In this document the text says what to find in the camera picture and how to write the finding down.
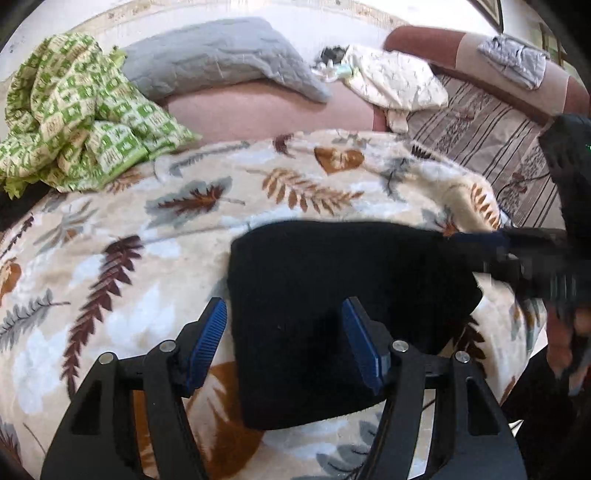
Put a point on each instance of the grey white folded cloth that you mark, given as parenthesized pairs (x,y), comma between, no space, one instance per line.
(512,60)

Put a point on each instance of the cream quilted cloth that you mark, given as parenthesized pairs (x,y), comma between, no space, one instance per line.
(392,83)

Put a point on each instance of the pink bed sheet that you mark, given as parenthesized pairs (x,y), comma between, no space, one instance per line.
(277,110)

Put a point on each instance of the red and beige sofa backrest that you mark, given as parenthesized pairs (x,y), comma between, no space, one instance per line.
(425,41)

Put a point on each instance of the pale green packet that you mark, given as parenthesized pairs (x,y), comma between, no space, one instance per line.
(342,71)

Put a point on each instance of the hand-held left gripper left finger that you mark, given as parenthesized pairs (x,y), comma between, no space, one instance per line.
(207,341)

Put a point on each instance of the black pants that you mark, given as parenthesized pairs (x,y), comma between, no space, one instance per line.
(323,277)

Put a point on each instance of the leaf print plush blanket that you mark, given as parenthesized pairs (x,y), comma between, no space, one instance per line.
(138,286)

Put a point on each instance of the grey quilted pillow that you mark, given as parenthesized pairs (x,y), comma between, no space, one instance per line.
(221,55)

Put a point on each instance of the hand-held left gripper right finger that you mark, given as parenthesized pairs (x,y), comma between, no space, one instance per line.
(364,346)

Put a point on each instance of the wall picture frame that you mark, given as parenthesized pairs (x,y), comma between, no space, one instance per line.
(490,11)

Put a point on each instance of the person's dark clothing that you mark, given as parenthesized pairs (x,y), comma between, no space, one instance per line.
(549,429)

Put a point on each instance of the green patterned quilt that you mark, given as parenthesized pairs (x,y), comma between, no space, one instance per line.
(83,120)

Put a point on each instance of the person's right hand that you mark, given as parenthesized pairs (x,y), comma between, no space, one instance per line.
(561,341)

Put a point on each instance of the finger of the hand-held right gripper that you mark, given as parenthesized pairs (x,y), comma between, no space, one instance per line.
(480,244)

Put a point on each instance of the small dark item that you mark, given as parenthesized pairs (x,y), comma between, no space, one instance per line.
(333,54)

